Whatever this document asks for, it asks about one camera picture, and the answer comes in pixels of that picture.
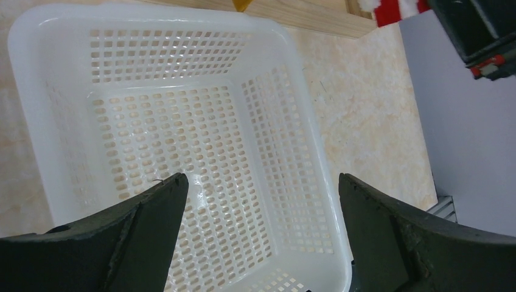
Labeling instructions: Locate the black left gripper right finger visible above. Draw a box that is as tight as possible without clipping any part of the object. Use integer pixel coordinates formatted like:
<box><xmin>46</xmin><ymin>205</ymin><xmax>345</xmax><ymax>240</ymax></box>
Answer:
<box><xmin>338</xmin><ymin>173</ymin><xmax>515</xmax><ymax>291</ymax></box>

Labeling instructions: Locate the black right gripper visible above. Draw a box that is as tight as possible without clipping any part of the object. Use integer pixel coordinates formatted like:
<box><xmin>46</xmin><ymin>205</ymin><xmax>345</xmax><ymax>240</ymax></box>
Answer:
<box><xmin>428</xmin><ymin>0</ymin><xmax>515</xmax><ymax>80</ymax></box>

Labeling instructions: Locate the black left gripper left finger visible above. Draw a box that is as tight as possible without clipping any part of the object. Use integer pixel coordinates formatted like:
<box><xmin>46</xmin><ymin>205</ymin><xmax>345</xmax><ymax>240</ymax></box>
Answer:
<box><xmin>1</xmin><ymin>173</ymin><xmax>189</xmax><ymax>291</ymax></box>

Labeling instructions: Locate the red white striped sock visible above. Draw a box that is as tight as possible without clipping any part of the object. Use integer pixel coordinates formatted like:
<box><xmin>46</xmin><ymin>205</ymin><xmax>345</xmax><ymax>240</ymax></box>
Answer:
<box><xmin>358</xmin><ymin>0</ymin><xmax>431</xmax><ymax>27</ymax></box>

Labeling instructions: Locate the mustard yellow sock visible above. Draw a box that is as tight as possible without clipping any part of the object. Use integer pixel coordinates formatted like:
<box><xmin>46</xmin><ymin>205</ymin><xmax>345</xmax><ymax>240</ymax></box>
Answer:
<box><xmin>232</xmin><ymin>0</ymin><xmax>253</xmax><ymax>12</ymax></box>

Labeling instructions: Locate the white perforated plastic basket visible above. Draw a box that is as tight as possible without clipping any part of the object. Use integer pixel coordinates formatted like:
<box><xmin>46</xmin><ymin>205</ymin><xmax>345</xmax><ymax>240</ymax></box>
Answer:
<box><xmin>7</xmin><ymin>3</ymin><xmax>352</xmax><ymax>291</ymax></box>

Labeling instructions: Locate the wooden hanger stand frame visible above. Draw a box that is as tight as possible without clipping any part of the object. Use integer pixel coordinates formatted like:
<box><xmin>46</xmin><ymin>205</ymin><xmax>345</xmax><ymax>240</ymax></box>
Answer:
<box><xmin>141</xmin><ymin>0</ymin><xmax>378</xmax><ymax>40</ymax></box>

